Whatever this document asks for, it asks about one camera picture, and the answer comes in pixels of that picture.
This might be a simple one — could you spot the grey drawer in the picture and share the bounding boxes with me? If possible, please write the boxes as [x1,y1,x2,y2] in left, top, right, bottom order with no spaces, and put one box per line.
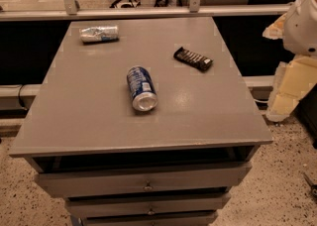
[35,163,252,197]
[83,211,217,226]
[65,193,231,218]

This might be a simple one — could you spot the top grey drawer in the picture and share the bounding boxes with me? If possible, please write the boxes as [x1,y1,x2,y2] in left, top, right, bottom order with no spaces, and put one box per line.
[35,163,252,197]

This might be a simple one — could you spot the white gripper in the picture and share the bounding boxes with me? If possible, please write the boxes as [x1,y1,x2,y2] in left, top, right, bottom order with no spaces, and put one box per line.
[263,0,317,122]

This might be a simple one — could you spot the grey drawer cabinet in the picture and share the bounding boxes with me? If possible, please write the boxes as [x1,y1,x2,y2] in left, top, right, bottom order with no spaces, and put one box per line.
[8,16,274,226]

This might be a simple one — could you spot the blue pepsi can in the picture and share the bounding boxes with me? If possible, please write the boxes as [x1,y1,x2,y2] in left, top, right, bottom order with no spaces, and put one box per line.
[127,66,159,112]

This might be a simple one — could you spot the bottom grey drawer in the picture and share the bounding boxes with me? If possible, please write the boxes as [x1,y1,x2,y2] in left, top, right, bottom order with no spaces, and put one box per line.
[83,211,217,226]

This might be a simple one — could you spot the middle grey drawer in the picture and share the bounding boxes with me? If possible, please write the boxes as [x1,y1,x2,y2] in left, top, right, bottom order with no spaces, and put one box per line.
[65,193,231,218]

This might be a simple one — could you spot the silver soda can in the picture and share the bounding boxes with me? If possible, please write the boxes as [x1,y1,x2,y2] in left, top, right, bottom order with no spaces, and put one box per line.
[79,26,119,43]

